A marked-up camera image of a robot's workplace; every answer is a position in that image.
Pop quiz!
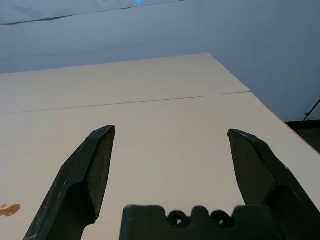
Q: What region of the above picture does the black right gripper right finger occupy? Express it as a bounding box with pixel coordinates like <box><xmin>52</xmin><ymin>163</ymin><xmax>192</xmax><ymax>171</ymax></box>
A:
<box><xmin>227</xmin><ymin>128</ymin><xmax>320</xmax><ymax>240</ymax></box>

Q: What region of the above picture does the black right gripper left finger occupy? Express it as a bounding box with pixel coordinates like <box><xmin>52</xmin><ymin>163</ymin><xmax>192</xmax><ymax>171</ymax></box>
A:
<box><xmin>23</xmin><ymin>125</ymin><xmax>116</xmax><ymax>240</ymax></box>

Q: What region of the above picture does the black tripod stand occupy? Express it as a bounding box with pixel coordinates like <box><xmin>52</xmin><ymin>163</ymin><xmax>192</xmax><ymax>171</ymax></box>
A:
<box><xmin>303</xmin><ymin>96</ymin><xmax>320</xmax><ymax>122</ymax></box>

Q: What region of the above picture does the double-blob brown liquid puddle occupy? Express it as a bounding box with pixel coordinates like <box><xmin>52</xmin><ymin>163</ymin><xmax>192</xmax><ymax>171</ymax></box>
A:
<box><xmin>0</xmin><ymin>203</ymin><xmax>22</xmax><ymax>217</ymax></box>

